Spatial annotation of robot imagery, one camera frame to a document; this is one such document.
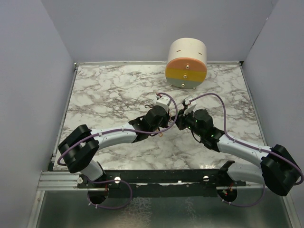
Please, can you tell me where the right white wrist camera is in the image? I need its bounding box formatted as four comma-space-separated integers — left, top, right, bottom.
182, 96, 197, 116

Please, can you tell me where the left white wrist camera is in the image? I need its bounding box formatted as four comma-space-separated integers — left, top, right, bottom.
155, 94, 171, 112

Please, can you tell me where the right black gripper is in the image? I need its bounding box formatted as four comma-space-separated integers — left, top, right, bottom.
171, 106, 204, 138

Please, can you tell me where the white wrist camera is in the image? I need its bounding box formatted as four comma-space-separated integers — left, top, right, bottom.
155, 94, 171, 112
182, 96, 197, 116

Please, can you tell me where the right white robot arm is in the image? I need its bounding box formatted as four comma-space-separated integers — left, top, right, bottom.
173, 109, 302, 196

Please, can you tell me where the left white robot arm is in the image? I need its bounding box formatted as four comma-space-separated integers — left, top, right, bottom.
57, 104, 170, 188

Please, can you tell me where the round three-drawer mini cabinet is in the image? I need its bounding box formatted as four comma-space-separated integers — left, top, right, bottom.
165, 38, 207, 89

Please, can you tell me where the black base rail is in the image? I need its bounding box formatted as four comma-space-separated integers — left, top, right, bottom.
77, 169, 246, 198

